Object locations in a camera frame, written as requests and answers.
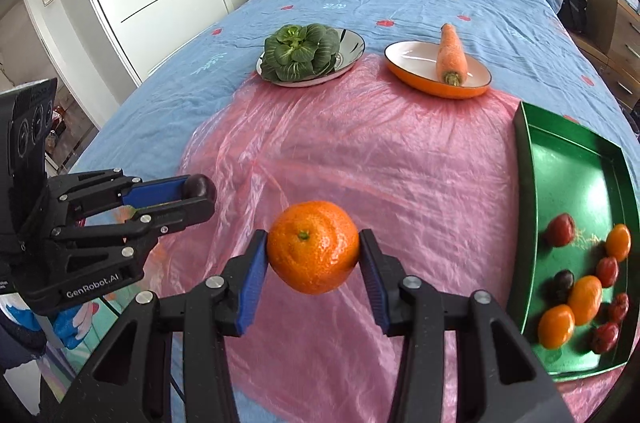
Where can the dark green bok choy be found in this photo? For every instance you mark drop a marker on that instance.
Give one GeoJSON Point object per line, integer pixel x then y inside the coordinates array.
{"type": "Point", "coordinates": [300, 53]}

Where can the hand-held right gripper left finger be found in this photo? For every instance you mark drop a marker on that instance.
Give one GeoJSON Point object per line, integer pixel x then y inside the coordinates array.
{"type": "Point", "coordinates": [252, 283]}

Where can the mandarin orange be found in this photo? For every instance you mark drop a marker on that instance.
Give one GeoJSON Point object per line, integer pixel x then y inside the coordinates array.
{"type": "Point", "coordinates": [556, 326]}
{"type": "Point", "coordinates": [312, 248]}
{"type": "Point", "coordinates": [618, 242]}
{"type": "Point", "coordinates": [585, 299]}

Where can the red apple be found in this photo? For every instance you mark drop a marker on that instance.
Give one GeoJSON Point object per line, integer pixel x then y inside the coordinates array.
{"type": "Point", "coordinates": [605, 337]}
{"type": "Point", "coordinates": [561, 230]}
{"type": "Point", "coordinates": [607, 271]}
{"type": "Point", "coordinates": [619, 307]}

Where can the low wooden nightstand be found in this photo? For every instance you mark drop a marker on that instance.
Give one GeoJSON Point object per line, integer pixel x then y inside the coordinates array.
{"type": "Point", "coordinates": [590, 45]}

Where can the pink plastic sheet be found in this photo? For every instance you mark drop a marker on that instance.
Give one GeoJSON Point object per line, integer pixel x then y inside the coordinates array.
{"type": "Point", "coordinates": [375, 153]}

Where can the orange oval dish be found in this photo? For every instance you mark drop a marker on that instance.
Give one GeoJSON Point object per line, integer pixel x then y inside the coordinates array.
{"type": "Point", "coordinates": [415, 59]}

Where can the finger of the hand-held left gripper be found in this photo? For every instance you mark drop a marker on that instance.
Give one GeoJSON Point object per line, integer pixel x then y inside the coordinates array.
{"type": "Point", "coordinates": [180, 215]}
{"type": "Point", "coordinates": [155, 190]}

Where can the wooden drawer cabinet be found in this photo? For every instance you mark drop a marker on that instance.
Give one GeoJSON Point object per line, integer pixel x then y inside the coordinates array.
{"type": "Point", "coordinates": [607, 28]}

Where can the dark plum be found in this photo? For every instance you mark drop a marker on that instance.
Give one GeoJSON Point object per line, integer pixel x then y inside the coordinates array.
{"type": "Point", "coordinates": [200, 188]}
{"type": "Point", "coordinates": [561, 283]}

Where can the carrot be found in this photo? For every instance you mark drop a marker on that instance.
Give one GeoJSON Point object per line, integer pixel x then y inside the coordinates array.
{"type": "Point", "coordinates": [450, 53]}

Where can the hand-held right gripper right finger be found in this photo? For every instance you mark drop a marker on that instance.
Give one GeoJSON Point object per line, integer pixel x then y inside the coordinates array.
{"type": "Point", "coordinates": [375, 283]}

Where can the green tray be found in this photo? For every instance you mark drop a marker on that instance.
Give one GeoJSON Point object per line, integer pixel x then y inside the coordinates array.
{"type": "Point", "coordinates": [565, 163]}

